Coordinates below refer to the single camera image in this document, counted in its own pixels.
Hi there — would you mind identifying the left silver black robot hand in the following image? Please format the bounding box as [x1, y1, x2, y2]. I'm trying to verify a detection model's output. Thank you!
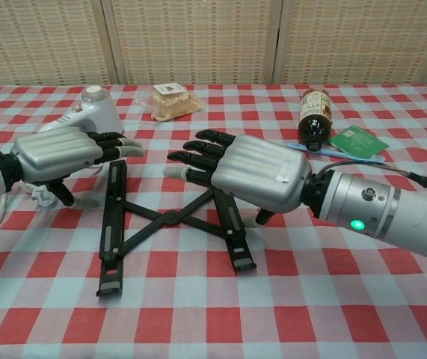
[9, 126, 147, 210]

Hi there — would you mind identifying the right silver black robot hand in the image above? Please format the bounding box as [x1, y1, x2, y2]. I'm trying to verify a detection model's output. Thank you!
[163, 129, 313, 229]

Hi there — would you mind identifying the black folding laptop stand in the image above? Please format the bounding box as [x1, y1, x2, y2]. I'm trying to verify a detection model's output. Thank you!
[96, 160, 258, 297]

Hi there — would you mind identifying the red white checkered tablecloth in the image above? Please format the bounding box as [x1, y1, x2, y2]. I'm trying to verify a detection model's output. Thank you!
[0, 82, 427, 359]

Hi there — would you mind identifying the light blue toothbrush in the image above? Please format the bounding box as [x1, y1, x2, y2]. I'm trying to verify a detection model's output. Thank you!
[286, 141, 386, 164]

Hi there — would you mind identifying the white handheld steam iron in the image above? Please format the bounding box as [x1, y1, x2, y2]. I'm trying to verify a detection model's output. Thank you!
[37, 85, 125, 135]

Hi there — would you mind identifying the brown bottle with label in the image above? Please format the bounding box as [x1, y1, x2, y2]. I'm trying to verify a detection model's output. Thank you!
[297, 86, 334, 152]

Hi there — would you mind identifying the green paper packet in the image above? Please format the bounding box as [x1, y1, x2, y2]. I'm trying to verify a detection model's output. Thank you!
[328, 125, 390, 160]

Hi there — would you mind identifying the clear bag of snacks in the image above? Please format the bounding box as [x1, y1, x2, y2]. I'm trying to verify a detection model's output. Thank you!
[149, 82, 203, 122]

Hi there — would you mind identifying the woven bamboo screen panel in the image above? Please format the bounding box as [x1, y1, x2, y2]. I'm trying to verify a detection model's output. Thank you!
[272, 0, 427, 85]
[0, 0, 119, 88]
[110, 0, 284, 86]

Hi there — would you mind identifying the white power cable with plug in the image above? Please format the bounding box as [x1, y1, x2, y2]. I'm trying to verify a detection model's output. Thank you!
[0, 164, 104, 236]

